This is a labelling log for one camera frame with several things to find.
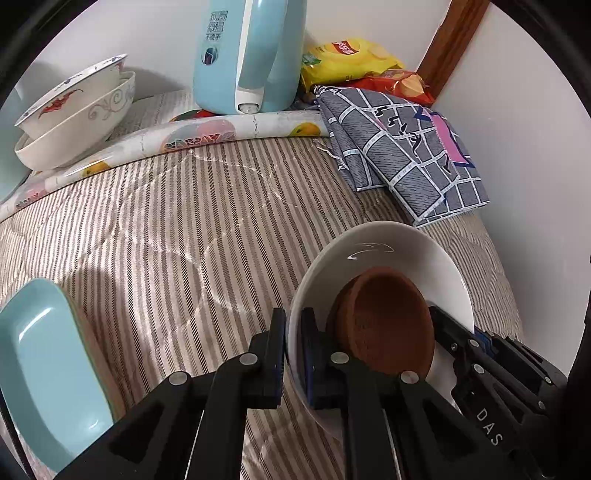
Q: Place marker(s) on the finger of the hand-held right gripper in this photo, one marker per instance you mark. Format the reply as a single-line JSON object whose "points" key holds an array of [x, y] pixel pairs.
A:
{"points": [[461, 334], [471, 383]]}

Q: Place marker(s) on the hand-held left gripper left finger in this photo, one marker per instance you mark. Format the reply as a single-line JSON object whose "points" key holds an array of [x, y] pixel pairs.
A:
{"points": [[277, 369]]}

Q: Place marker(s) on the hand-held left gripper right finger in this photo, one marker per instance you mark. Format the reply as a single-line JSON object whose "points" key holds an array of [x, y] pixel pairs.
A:
{"points": [[309, 369]]}

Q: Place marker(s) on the small brown bowl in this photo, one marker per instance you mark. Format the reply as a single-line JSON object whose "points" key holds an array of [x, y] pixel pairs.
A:
{"points": [[383, 318]]}

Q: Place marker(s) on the plain white bowl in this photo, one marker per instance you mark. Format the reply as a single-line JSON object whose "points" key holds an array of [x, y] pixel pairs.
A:
{"points": [[383, 249]]}

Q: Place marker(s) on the light blue square plate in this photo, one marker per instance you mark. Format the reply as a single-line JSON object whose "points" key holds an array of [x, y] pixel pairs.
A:
{"points": [[46, 360]]}

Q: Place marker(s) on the striped quilt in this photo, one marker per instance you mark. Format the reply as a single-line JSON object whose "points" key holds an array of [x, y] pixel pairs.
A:
{"points": [[184, 221]]}

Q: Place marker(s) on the grey checked folded cloth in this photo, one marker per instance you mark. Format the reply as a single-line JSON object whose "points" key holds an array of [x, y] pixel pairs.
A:
{"points": [[392, 152]]}

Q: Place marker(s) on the fruit print tablecloth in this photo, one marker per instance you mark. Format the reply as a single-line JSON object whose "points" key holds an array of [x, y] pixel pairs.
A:
{"points": [[207, 134]]}

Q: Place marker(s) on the red snack bag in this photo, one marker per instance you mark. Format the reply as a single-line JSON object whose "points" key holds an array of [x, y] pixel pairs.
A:
{"points": [[411, 87]]}

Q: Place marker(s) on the white grey floral bowl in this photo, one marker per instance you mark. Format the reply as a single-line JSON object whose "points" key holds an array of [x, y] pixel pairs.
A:
{"points": [[92, 138]]}

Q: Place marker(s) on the yellow snack bag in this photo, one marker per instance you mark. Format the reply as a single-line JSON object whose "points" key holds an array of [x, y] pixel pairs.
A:
{"points": [[351, 60]]}

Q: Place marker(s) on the light blue electric kettle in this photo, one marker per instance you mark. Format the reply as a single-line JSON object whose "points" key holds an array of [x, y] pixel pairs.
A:
{"points": [[240, 46]]}

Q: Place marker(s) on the fish print ceramic bowl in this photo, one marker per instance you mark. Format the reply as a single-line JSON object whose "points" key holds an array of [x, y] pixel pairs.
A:
{"points": [[92, 92]]}

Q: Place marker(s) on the teal thermos jug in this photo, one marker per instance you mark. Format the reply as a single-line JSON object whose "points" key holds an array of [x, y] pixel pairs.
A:
{"points": [[9, 161]]}

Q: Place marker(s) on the brown wooden door frame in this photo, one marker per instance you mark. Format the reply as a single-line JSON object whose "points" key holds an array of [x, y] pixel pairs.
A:
{"points": [[452, 46]]}

